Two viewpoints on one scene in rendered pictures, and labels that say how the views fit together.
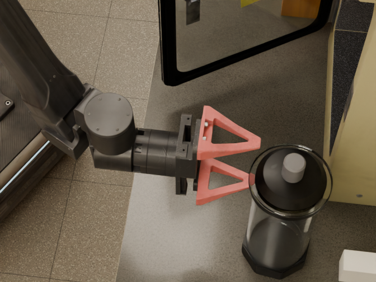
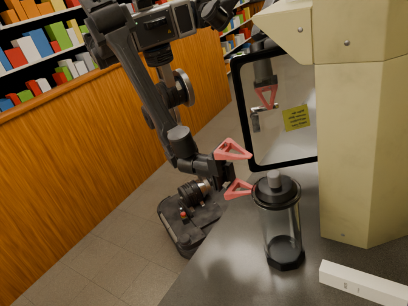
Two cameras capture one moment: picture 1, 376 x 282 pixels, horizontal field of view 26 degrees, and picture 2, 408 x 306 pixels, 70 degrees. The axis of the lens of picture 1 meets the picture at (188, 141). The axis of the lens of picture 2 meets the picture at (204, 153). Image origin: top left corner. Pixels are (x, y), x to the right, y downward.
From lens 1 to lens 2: 0.58 m
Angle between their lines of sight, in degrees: 36
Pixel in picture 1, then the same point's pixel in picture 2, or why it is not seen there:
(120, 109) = (184, 131)
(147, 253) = (216, 242)
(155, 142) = (204, 156)
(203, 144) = (217, 150)
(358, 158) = (334, 200)
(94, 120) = (171, 135)
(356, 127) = (325, 172)
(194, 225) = (244, 235)
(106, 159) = (181, 163)
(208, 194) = (231, 193)
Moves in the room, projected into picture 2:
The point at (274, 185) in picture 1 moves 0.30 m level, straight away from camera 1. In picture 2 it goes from (261, 187) to (314, 123)
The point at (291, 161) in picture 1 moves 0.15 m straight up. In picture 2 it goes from (271, 173) to (262, 110)
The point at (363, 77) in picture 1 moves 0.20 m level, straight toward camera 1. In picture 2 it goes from (319, 127) to (260, 181)
